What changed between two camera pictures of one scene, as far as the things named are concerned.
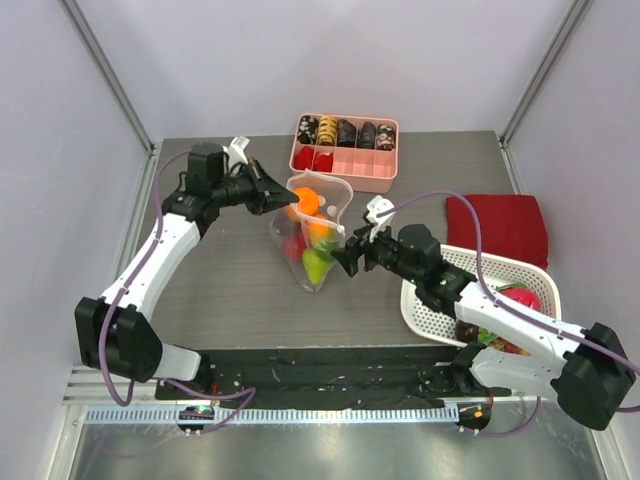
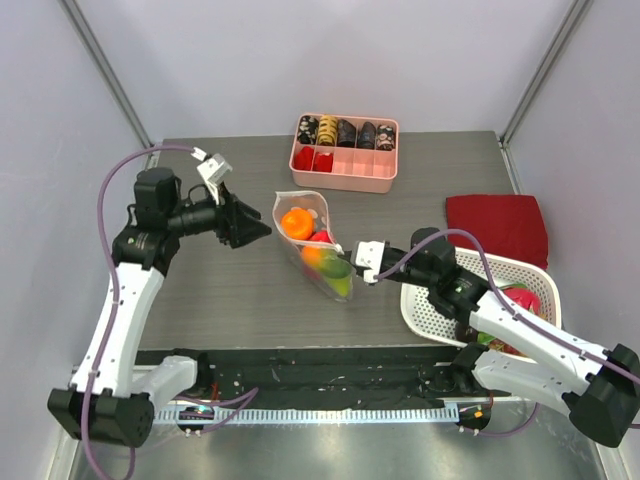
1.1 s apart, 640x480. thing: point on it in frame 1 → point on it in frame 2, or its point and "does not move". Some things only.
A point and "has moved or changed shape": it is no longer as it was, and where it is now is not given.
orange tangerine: (308, 202) → (297, 224)
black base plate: (333, 378) does not move
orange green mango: (323, 236) → (326, 260)
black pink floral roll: (385, 137) does not move
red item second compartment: (323, 162) does not move
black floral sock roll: (308, 130) does not move
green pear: (315, 265) → (342, 286)
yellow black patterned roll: (327, 131) does not move
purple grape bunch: (505, 345) does not move
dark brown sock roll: (346, 134) does not move
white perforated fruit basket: (490, 268) does not move
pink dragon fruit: (522, 293) does not move
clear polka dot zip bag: (304, 235) has moved or changed shape
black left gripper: (278, 196) → (228, 220)
